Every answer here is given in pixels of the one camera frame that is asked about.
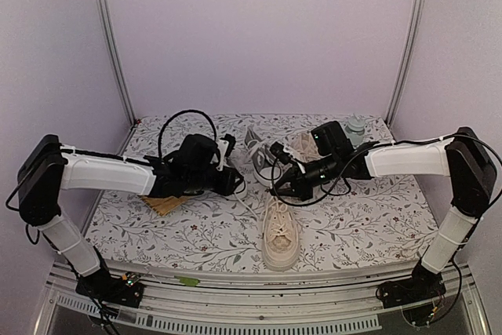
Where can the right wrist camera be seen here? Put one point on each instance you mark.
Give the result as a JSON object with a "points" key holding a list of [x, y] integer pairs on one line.
{"points": [[287, 155]]}

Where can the grey sneaker with white laces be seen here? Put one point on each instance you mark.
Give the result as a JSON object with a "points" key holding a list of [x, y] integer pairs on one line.
{"points": [[241, 189]]}

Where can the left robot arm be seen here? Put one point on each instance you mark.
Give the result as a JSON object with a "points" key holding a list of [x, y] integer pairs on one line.
{"points": [[53, 167]]}

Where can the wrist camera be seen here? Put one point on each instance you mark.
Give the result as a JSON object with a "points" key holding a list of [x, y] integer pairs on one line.
{"points": [[287, 155], [225, 147]]}

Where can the left aluminium frame post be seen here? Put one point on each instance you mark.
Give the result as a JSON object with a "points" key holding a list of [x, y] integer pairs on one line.
{"points": [[116, 64]]}

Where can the aluminium front rail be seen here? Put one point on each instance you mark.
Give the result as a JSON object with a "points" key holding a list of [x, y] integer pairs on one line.
{"points": [[325, 302]]}

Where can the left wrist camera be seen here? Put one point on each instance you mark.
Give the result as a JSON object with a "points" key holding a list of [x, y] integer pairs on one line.
{"points": [[225, 147]]}

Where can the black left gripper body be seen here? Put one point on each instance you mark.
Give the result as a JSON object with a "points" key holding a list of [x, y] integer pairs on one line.
{"points": [[198, 181]]}

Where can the right aluminium frame post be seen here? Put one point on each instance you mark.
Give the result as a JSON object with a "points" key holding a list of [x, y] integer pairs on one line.
{"points": [[405, 62]]}

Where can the green tape piece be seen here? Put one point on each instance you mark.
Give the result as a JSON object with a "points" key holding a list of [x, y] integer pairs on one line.
{"points": [[188, 281]]}

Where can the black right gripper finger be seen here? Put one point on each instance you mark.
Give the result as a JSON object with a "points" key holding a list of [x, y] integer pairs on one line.
{"points": [[289, 193], [289, 179]]}

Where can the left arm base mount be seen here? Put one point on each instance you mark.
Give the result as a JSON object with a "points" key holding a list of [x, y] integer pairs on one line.
{"points": [[126, 290]]}

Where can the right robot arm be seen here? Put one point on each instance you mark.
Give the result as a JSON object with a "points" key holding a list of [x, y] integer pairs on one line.
{"points": [[443, 186]]}

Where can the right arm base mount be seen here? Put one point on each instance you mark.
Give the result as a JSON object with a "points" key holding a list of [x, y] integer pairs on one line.
{"points": [[421, 285]]}

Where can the aluminium frame post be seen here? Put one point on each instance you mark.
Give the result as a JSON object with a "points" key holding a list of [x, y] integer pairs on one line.
{"points": [[405, 62], [116, 64]]}

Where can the beige sneaker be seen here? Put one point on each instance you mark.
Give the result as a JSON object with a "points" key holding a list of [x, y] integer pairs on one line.
{"points": [[281, 241], [304, 144]]}

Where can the yellow bamboo fan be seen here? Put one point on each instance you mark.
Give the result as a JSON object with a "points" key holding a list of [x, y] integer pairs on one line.
{"points": [[164, 206]]}

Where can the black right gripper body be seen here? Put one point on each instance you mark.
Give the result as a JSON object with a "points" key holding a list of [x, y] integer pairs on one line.
{"points": [[330, 169]]}

